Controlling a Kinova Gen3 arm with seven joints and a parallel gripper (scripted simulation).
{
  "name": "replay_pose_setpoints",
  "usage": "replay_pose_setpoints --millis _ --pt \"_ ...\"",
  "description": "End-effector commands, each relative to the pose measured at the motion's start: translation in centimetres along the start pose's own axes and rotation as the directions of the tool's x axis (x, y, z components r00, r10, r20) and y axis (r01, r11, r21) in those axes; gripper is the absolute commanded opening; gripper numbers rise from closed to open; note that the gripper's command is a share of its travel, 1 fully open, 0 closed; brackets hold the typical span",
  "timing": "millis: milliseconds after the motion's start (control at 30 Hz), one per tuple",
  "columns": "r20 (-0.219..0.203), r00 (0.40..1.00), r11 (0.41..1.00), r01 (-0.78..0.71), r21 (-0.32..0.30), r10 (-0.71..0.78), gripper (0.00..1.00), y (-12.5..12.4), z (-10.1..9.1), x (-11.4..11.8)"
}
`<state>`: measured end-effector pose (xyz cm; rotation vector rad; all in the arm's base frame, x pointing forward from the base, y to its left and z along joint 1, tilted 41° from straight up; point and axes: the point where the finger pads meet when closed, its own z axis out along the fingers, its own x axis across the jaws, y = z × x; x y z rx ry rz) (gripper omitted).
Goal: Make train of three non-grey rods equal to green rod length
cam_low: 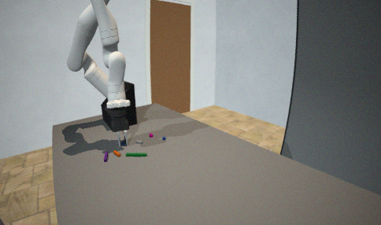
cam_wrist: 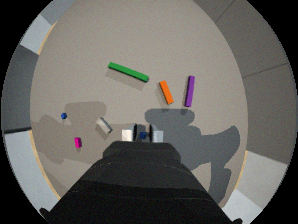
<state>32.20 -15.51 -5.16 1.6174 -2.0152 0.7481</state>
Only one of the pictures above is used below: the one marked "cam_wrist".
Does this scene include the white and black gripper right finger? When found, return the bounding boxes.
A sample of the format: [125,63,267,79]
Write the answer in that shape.
[149,124,163,143]

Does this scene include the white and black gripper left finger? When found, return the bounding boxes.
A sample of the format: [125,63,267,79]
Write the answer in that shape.
[122,124,137,142]

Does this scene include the purple rod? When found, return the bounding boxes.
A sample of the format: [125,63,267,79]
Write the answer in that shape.
[184,75,195,107]

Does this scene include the green rod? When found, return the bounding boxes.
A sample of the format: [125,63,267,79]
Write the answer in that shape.
[108,62,149,83]

